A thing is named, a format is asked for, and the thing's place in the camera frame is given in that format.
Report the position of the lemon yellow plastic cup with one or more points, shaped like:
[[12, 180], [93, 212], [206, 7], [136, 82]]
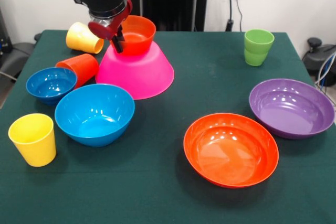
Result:
[[34, 145]]

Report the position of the dark green tablecloth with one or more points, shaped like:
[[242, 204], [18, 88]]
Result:
[[183, 195]]

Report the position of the purple plastic bowl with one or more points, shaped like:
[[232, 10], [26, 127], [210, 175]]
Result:
[[291, 108]]

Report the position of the golden yellow plastic cup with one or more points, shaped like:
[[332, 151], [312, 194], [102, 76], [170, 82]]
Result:
[[78, 40]]

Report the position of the light blue plastic bowl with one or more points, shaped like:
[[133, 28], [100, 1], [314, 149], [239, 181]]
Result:
[[94, 119]]

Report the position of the large shallow orange bowl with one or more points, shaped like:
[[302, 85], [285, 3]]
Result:
[[231, 153]]

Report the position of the green plastic cup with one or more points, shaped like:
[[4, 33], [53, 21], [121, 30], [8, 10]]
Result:
[[258, 51]]

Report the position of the red-orange plastic cup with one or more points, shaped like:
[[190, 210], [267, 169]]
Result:
[[84, 68]]

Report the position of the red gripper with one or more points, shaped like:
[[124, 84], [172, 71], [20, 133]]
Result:
[[105, 32]]

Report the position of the small orange bowl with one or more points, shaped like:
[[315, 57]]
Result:
[[139, 43]]

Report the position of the small dark blue bowl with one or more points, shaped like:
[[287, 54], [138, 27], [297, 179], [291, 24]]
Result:
[[51, 86]]

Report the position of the pink plastic bowl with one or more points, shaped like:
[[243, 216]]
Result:
[[139, 77]]

